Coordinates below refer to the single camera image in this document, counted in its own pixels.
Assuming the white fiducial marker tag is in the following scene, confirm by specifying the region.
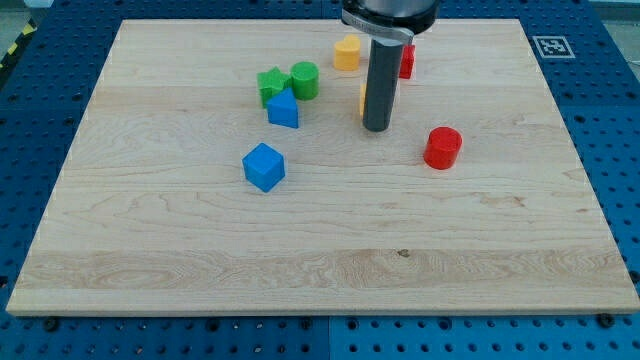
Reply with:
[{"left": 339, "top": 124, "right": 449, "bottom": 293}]
[{"left": 532, "top": 35, "right": 575, "bottom": 59}]

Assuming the black robot arm flange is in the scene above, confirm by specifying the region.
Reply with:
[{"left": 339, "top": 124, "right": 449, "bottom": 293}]
[{"left": 341, "top": 0, "right": 441, "bottom": 44}]

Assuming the yellow heart block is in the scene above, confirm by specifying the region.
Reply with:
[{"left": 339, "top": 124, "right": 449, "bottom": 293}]
[{"left": 333, "top": 34, "right": 361, "bottom": 71}]

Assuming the green cylinder block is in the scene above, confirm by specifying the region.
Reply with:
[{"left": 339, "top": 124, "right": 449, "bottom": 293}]
[{"left": 290, "top": 61, "right": 319, "bottom": 100}]

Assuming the blue cube block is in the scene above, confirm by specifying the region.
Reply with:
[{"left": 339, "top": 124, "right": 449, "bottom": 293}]
[{"left": 242, "top": 143, "right": 285, "bottom": 192}]

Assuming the green star block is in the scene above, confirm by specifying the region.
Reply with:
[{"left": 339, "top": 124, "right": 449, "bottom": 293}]
[{"left": 256, "top": 66, "right": 292, "bottom": 108}]

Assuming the blue triangle block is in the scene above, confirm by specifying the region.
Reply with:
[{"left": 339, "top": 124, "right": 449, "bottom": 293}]
[{"left": 267, "top": 88, "right": 299, "bottom": 129}]

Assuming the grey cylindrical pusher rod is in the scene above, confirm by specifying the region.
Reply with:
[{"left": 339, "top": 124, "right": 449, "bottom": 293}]
[{"left": 363, "top": 37, "right": 404, "bottom": 132}]

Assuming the wooden board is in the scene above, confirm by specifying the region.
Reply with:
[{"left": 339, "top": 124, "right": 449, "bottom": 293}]
[{"left": 7, "top": 19, "right": 639, "bottom": 317}]

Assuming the yellow block behind rod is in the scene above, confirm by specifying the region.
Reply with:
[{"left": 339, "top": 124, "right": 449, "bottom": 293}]
[{"left": 358, "top": 83, "right": 367, "bottom": 118}]

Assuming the red block behind rod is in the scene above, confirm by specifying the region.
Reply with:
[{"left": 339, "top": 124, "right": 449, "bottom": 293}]
[{"left": 399, "top": 45, "right": 415, "bottom": 79}]

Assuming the red cylinder block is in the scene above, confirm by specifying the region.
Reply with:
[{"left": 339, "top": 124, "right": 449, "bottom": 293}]
[{"left": 423, "top": 126, "right": 463, "bottom": 170}]

